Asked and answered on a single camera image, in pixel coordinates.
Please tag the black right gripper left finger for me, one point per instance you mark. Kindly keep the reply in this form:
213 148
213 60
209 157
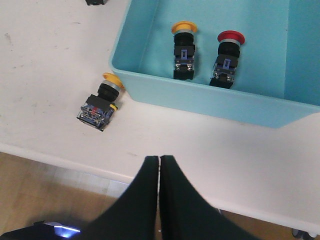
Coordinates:
133 215

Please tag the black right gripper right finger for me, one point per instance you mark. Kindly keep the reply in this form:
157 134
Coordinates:
185 214

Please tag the red mushroom push button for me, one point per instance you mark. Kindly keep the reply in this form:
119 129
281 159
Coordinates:
226 63

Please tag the yellow mushroom push button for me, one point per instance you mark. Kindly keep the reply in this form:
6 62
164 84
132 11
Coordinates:
184 49

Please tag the yellow push button near box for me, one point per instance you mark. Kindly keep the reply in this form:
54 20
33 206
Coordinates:
98 109

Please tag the light blue plastic box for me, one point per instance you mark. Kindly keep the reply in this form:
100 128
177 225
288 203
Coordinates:
277 80

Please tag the dark device with screen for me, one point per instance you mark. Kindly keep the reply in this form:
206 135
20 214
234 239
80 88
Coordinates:
42 231

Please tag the green mushroom push button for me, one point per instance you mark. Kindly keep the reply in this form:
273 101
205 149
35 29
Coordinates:
95 2

